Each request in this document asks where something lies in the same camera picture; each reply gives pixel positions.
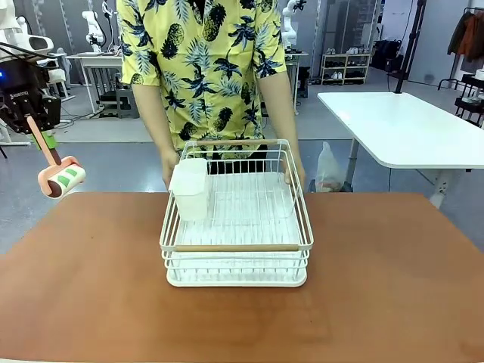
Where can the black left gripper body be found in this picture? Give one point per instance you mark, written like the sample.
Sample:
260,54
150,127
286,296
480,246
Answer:
20,85

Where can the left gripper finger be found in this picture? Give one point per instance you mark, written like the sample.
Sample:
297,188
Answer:
13,120
47,138

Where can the pink lint roller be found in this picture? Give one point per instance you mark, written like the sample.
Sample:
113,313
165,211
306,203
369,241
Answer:
62,179

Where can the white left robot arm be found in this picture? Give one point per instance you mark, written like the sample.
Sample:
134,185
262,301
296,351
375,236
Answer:
22,38

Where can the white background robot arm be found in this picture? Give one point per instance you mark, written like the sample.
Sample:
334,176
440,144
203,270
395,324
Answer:
94,32
290,26

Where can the person's left forearm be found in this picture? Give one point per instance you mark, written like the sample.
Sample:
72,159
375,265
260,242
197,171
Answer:
280,113

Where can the person's right forearm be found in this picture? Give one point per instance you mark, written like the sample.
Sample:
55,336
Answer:
155,117

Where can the person's right hand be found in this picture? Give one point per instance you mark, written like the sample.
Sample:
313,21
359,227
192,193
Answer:
169,168

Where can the person's left hand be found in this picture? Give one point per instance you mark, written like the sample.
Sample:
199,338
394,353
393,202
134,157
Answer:
296,168

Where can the white background workbench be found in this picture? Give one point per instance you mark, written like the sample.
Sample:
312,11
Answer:
102,60

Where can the grey plastic stool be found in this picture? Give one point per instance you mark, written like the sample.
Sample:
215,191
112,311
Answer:
126,103

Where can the white plastic utensil cup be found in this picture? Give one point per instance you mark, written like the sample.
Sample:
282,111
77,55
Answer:
189,193

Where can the person in yellow shirt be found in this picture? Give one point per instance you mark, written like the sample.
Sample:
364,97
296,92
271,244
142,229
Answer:
200,68

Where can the black trousers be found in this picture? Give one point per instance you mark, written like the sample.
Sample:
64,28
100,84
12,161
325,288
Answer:
234,160

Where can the white drip tray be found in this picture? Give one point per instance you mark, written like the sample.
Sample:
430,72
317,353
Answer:
236,280

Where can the translucent plastic bag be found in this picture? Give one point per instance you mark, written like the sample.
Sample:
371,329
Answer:
329,170

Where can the white shoe shelf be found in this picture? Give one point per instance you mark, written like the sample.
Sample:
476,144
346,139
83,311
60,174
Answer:
346,68

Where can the black luggage bags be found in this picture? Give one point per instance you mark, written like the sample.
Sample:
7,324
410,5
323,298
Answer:
387,54

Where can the large white table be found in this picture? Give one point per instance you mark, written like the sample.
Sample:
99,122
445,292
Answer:
401,125

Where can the black tripod stand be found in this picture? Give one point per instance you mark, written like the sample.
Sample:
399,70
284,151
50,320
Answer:
412,45

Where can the black trolley cart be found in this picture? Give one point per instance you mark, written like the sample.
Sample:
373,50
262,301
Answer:
469,98

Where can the hanging brown clothes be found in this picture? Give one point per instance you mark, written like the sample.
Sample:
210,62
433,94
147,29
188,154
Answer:
469,34

